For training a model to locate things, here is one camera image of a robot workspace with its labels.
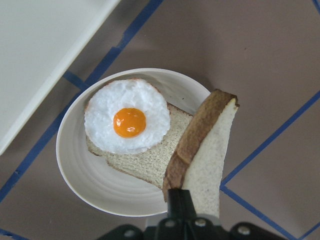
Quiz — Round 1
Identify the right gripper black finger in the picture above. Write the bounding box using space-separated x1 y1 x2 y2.
166 188 197 240

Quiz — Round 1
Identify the bread slice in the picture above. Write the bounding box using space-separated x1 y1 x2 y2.
162 89 239 218
86 103 193 189

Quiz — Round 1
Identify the cream round plate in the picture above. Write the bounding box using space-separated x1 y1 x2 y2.
56 68 210 217

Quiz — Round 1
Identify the bread slice under egg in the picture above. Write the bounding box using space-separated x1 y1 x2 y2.
86 103 193 189

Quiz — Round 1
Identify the fried egg toy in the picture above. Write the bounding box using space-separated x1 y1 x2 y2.
84 79 171 154

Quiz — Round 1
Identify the cream bear serving tray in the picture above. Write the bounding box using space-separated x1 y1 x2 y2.
0 0 119 152

